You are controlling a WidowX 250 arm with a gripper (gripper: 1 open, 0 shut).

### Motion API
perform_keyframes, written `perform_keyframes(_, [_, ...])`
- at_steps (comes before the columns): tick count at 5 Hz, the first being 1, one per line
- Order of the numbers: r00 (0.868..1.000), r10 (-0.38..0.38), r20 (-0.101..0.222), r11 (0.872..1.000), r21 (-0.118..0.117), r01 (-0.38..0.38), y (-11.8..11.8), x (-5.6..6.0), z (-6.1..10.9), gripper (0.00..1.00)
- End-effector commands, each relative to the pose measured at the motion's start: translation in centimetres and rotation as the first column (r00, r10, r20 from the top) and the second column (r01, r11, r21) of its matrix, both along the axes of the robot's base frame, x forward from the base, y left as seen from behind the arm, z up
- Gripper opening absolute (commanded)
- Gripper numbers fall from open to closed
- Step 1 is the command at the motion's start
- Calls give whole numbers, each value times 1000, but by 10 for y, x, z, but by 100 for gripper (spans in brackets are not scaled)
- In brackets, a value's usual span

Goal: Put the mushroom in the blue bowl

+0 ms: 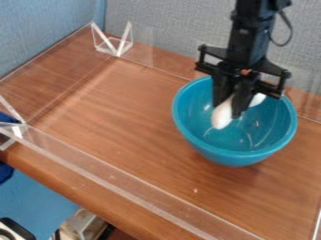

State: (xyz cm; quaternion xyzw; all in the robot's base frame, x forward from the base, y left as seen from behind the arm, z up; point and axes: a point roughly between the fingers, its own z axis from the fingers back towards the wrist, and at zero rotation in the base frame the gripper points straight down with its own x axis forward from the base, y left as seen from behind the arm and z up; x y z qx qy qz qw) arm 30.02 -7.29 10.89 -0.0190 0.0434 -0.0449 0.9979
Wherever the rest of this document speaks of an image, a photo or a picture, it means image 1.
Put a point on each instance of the clear acrylic barrier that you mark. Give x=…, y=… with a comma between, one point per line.
x=97, y=139

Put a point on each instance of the clear acrylic corner bracket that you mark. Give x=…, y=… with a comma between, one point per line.
x=112, y=45

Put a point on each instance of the black white object below table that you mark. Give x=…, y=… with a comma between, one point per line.
x=13, y=231

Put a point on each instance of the blue plastic bowl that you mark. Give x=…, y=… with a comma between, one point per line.
x=252, y=138

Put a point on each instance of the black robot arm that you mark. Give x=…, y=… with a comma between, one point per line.
x=253, y=19

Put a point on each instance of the white frame under table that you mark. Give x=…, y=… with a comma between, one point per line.
x=82, y=226

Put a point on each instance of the white toy mushroom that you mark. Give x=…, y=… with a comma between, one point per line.
x=221, y=115

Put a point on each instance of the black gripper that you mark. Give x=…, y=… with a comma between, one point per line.
x=236, y=78

